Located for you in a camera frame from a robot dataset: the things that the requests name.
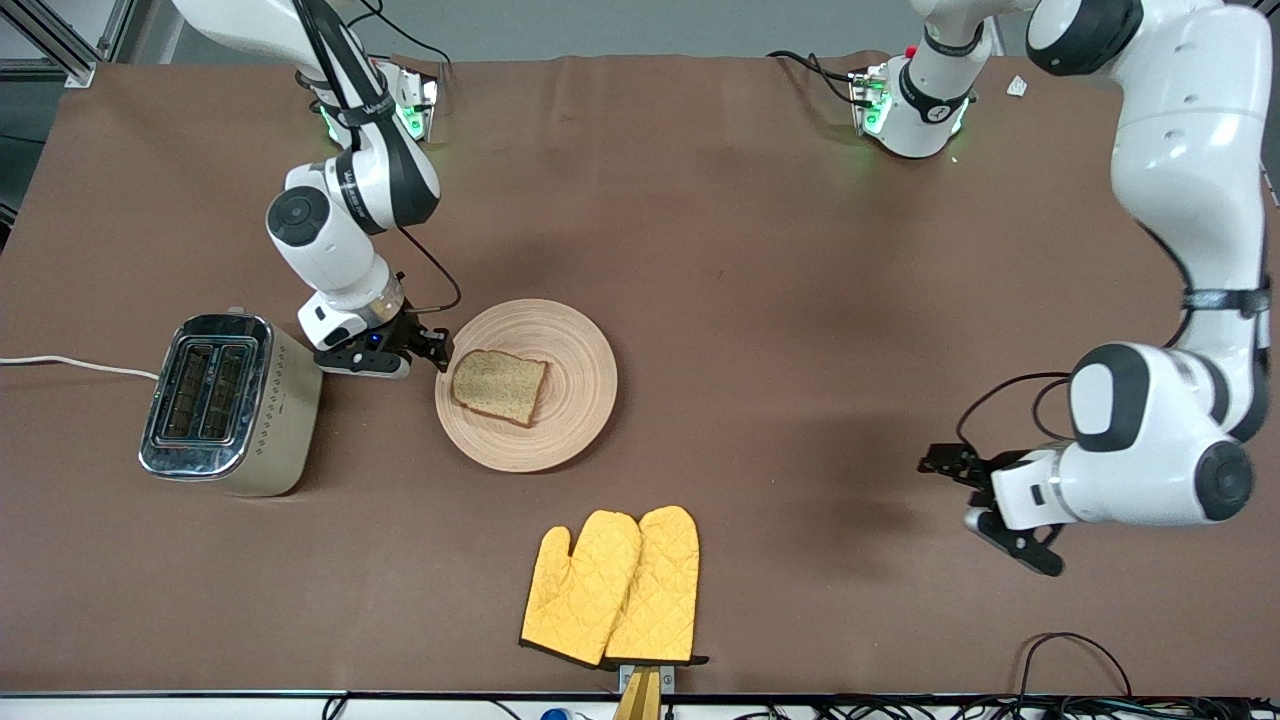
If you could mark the slice of bread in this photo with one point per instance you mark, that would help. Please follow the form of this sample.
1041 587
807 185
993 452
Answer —
498 385

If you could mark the round wooden plate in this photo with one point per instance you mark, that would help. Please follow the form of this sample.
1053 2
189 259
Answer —
575 400

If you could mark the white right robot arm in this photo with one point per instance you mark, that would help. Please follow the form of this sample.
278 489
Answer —
330 240

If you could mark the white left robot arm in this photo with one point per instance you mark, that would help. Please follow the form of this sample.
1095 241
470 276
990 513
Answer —
1190 150

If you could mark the beige and chrome toaster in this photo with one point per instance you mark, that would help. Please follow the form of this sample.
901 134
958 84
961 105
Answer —
270 410

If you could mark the yellow oven mitt with thumb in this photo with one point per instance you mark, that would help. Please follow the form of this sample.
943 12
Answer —
575 590

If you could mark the large table cover sheet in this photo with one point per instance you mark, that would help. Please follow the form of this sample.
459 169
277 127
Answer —
760 250

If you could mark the yellow quilted oven mitt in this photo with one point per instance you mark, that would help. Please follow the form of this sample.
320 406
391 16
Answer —
660 590

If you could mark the small white paper scrap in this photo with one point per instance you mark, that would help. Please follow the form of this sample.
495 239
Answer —
1017 86

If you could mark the small metal bracket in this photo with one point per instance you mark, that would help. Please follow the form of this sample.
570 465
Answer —
668 678

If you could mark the aluminium frame profile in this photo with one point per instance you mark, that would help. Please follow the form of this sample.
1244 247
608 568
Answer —
70 50

